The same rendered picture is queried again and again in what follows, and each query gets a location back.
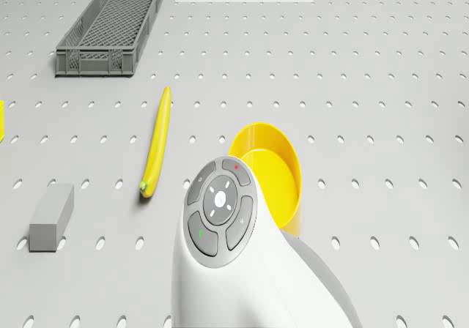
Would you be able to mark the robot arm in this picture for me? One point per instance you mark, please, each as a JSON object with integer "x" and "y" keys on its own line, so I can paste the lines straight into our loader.
{"x": 249, "y": 284}

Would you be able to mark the yellow bowl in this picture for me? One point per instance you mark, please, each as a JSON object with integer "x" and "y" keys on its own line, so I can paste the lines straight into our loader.
{"x": 278, "y": 181}

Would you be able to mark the banana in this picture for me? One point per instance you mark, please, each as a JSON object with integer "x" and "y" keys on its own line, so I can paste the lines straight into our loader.
{"x": 159, "y": 145}

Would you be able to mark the dark grey basket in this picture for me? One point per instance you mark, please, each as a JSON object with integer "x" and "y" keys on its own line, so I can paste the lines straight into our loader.
{"x": 91, "y": 66}

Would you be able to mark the grey cube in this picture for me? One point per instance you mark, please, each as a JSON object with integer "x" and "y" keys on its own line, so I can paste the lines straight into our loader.
{"x": 51, "y": 218}

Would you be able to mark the yellow basket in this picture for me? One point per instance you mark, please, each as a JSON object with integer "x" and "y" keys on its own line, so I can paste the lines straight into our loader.
{"x": 1, "y": 123}

